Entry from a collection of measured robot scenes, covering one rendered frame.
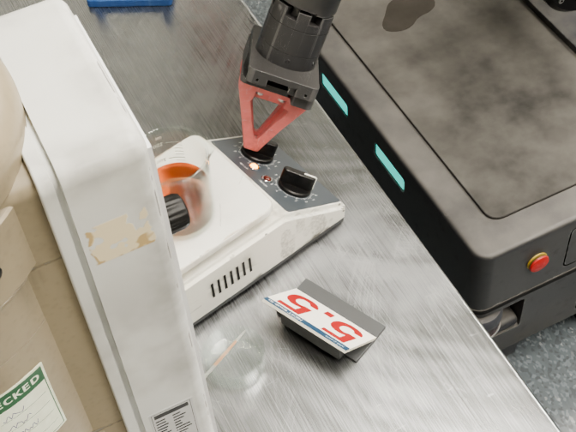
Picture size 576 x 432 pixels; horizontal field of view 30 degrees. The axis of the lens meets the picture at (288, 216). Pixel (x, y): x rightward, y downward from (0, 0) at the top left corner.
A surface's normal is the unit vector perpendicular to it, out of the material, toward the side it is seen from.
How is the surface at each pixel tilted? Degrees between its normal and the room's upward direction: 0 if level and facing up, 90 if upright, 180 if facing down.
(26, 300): 90
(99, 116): 0
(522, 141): 0
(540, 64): 0
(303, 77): 30
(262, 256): 90
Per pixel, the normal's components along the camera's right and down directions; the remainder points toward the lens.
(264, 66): 0.33, -0.80
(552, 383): -0.06, -0.62
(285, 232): 0.64, 0.58
